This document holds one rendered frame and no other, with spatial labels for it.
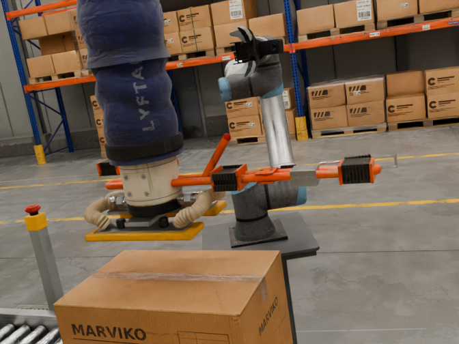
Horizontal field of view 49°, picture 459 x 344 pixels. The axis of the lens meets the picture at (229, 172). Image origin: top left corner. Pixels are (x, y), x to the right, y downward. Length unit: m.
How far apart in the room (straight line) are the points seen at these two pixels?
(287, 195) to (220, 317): 0.99
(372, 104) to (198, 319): 7.27
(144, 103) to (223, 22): 7.49
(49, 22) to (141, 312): 9.24
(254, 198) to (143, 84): 1.00
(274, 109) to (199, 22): 6.76
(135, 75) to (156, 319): 0.66
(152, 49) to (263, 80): 0.57
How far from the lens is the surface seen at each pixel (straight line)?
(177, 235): 1.36
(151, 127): 1.38
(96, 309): 1.53
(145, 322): 1.46
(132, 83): 1.37
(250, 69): 1.60
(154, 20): 1.40
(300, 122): 8.50
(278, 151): 2.26
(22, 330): 2.49
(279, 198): 2.22
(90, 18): 1.40
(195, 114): 10.49
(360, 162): 1.30
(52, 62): 10.47
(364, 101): 8.42
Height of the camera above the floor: 1.58
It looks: 13 degrees down
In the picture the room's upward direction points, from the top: 9 degrees counter-clockwise
